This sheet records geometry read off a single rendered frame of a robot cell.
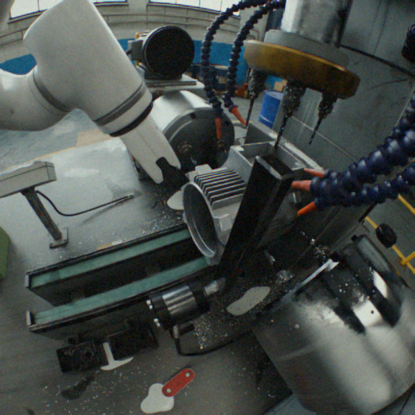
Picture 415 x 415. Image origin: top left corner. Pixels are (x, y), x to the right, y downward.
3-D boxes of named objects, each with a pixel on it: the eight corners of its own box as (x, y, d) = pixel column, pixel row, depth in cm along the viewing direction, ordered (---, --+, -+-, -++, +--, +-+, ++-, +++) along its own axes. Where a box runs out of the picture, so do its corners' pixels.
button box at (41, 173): (57, 180, 44) (53, 161, 43) (50, 180, 38) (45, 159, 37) (5, 197, 37) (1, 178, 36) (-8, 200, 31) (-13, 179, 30)
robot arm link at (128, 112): (90, 108, 24) (102, 121, 27) (90, 131, 19) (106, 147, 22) (135, 74, 24) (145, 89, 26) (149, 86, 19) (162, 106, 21)
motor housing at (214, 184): (240, 199, 60) (258, 144, 46) (279, 247, 49) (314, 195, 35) (178, 217, 52) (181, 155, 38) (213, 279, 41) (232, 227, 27)
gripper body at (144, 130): (101, 115, 26) (139, 158, 35) (105, 143, 20) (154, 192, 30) (139, 86, 26) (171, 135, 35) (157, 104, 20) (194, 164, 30)
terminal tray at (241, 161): (264, 166, 46) (273, 140, 41) (294, 194, 40) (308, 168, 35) (223, 174, 42) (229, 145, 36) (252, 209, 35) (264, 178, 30)
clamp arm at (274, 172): (222, 278, 34) (277, 151, 15) (231, 292, 32) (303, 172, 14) (205, 285, 32) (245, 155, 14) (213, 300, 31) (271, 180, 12)
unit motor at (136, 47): (165, 110, 98) (169, 29, 67) (190, 135, 79) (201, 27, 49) (117, 117, 87) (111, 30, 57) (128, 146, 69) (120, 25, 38)
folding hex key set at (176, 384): (187, 364, 37) (187, 365, 36) (197, 374, 36) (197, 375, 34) (159, 388, 32) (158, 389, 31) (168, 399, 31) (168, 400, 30)
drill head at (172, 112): (189, 135, 86) (194, 80, 68) (234, 182, 65) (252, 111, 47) (135, 143, 76) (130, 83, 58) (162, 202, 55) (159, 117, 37)
